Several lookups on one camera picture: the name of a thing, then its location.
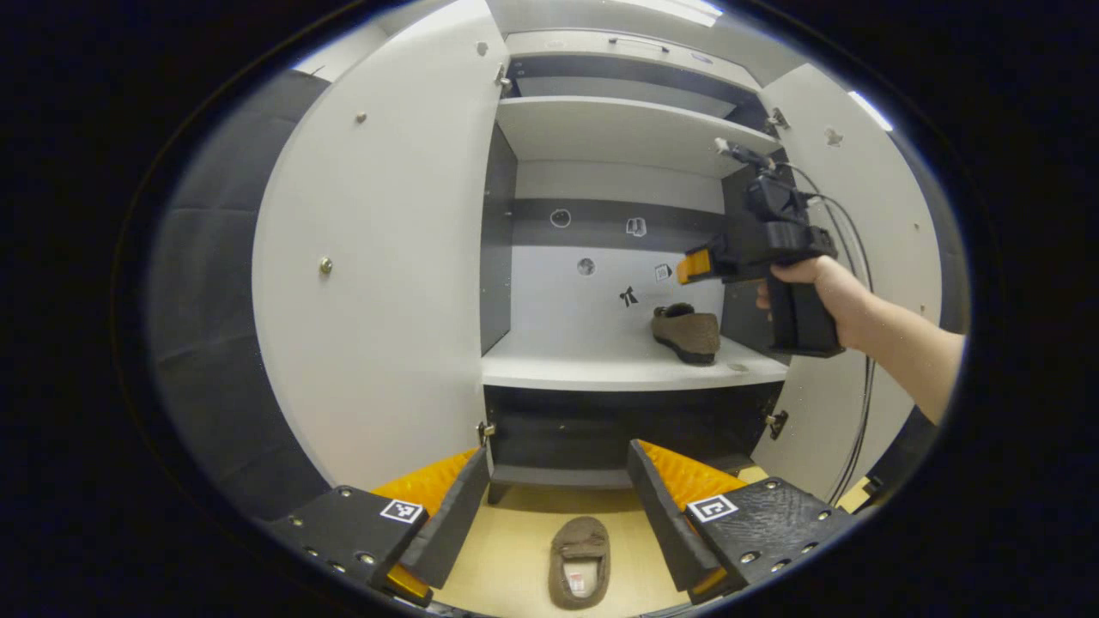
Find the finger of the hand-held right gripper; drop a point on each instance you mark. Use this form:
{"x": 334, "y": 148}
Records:
{"x": 695, "y": 266}

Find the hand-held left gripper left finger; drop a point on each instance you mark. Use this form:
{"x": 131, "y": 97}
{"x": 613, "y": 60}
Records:
{"x": 451, "y": 528}

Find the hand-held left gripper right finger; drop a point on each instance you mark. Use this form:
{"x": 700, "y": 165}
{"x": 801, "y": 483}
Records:
{"x": 665, "y": 532}

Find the brown fuzzy shoe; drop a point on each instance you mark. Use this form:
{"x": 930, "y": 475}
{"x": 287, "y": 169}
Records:
{"x": 687, "y": 335}
{"x": 579, "y": 541}

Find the white shoe cabinet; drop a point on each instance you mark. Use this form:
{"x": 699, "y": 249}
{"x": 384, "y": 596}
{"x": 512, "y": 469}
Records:
{"x": 618, "y": 369}

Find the white shoe cabinet door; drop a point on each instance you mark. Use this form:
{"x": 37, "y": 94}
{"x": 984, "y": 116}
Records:
{"x": 386, "y": 300}
{"x": 901, "y": 197}

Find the white cabinet drawer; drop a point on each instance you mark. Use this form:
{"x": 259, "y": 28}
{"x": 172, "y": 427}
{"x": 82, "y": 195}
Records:
{"x": 558, "y": 45}

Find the ceiling light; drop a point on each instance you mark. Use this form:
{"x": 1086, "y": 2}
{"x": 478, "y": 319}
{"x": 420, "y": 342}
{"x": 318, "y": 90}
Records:
{"x": 678, "y": 10}
{"x": 871, "y": 112}

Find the black backdrop cloth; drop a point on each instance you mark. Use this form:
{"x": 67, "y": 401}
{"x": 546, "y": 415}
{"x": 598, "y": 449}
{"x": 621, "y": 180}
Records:
{"x": 215, "y": 300}
{"x": 901, "y": 455}

